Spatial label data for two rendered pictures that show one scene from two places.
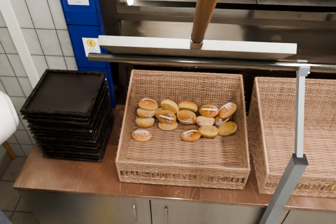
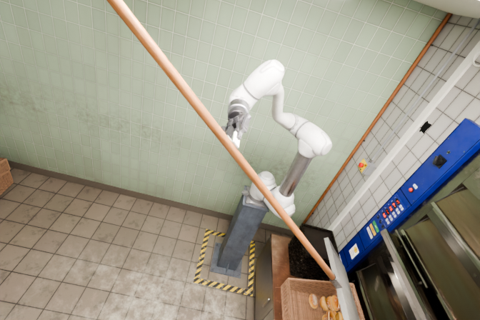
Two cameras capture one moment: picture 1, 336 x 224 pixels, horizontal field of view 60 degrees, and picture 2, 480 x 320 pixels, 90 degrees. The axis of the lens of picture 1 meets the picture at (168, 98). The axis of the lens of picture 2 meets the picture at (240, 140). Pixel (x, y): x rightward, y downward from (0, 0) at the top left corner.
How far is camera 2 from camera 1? 97 cm
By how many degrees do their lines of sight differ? 61
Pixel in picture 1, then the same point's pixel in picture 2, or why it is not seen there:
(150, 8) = (388, 278)
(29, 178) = (276, 239)
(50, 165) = (283, 248)
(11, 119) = not seen: hidden behind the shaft
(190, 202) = not seen: outside the picture
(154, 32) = (380, 289)
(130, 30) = (373, 272)
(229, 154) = not seen: outside the picture
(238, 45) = (344, 311)
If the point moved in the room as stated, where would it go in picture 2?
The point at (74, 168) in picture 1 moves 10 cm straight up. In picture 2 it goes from (284, 260) to (288, 254)
